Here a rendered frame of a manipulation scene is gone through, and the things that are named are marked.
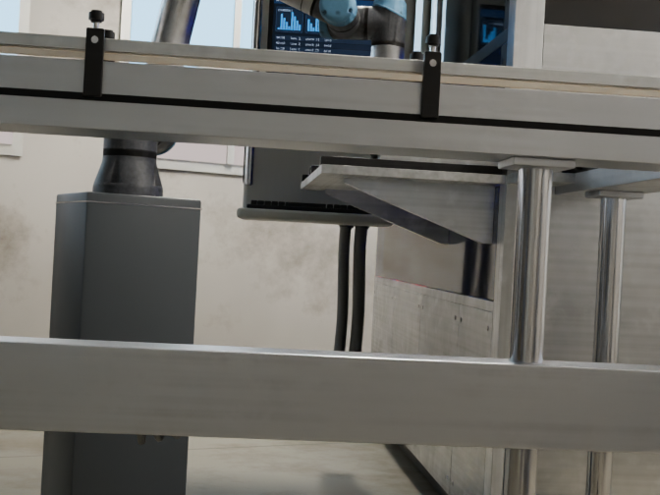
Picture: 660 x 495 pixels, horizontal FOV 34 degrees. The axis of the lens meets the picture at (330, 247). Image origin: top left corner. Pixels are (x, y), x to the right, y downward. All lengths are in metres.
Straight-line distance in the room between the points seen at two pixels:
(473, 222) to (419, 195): 0.14
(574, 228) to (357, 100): 1.01
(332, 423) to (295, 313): 4.15
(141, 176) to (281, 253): 3.30
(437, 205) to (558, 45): 0.43
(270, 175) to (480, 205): 1.03
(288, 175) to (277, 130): 1.85
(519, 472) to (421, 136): 0.50
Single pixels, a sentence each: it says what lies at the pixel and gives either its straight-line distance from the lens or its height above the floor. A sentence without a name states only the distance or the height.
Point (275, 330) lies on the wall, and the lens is 5.63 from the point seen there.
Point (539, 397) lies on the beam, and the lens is 1.58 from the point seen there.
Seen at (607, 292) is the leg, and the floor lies 0.64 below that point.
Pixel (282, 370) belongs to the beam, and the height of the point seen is 0.53.
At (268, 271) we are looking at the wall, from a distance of 5.59.
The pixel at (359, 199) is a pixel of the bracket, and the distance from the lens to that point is 2.93.
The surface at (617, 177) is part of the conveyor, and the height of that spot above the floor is 0.86.
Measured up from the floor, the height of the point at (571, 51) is 1.15.
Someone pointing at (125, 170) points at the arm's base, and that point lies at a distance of 2.36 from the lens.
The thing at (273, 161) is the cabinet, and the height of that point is 0.96.
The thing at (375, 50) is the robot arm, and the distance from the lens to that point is 2.47.
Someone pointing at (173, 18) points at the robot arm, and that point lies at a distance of 2.55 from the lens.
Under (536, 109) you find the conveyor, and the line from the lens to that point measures 1.56.
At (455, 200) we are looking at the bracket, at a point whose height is 0.82.
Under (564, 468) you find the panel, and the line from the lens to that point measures 2.47.
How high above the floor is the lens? 0.70
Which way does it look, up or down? level
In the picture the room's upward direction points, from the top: 3 degrees clockwise
